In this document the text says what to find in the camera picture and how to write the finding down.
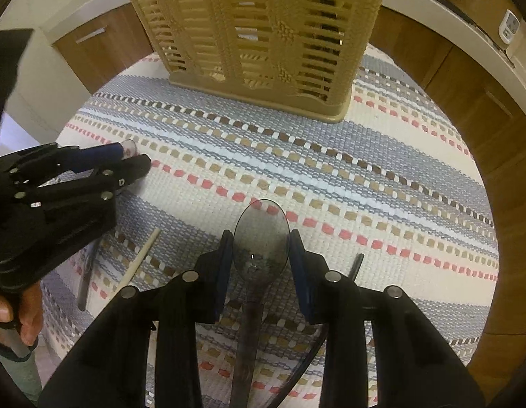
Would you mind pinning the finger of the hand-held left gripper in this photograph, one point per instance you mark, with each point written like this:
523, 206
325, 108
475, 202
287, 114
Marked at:
127, 170
103, 152

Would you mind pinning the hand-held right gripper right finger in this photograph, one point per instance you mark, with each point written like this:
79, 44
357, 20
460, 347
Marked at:
299, 276

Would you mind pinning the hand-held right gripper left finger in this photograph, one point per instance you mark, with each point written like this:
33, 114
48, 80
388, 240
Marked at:
223, 276

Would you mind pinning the beige plastic cutlery basket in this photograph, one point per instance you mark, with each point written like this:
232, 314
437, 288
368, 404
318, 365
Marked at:
254, 38

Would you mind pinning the person's left hand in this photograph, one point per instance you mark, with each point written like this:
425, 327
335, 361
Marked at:
27, 314

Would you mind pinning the black chopstick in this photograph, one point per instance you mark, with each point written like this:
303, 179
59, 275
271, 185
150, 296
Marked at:
357, 265

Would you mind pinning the grey plastic utensil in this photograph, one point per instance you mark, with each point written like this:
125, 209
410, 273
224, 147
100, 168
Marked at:
86, 276

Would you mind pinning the striped woven mat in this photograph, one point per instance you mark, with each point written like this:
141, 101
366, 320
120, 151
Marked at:
331, 199

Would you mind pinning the wooden chopstick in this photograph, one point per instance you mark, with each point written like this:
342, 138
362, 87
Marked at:
139, 259

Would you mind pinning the wooden drawer front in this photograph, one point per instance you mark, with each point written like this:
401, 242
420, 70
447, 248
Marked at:
105, 59

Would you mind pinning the person's grey trousers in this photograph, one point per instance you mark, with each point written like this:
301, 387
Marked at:
16, 374

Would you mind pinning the wooden cabinet door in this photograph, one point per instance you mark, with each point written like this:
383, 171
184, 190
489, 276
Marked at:
492, 136
407, 46

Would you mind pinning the white digital device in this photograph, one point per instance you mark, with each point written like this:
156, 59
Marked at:
509, 27

